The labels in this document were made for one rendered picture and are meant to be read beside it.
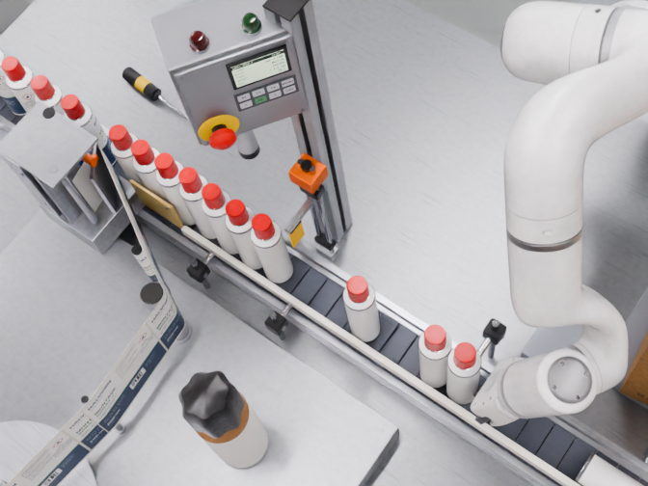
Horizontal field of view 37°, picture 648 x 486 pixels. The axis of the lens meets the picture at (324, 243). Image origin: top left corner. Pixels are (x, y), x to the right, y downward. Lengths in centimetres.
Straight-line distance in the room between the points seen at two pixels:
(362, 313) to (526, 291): 41
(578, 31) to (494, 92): 79
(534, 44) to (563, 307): 32
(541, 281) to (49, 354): 95
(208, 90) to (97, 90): 81
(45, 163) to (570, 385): 90
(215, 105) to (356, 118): 65
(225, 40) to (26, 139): 53
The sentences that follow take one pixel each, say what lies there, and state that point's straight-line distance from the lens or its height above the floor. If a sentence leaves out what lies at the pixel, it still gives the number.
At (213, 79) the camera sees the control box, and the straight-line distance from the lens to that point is 129.
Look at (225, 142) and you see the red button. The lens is 136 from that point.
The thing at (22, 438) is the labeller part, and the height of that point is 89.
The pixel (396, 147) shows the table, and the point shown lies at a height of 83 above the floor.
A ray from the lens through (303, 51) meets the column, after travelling 131.
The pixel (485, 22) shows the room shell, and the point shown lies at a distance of 310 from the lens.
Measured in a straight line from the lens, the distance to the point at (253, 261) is 173.
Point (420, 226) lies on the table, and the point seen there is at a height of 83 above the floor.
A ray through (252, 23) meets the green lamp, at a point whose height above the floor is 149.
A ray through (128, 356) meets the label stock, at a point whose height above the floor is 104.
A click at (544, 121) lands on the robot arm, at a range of 111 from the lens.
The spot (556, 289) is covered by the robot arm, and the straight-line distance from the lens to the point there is 120.
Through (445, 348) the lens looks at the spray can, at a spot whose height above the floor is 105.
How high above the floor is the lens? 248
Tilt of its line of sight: 65 degrees down
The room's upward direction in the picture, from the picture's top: 14 degrees counter-clockwise
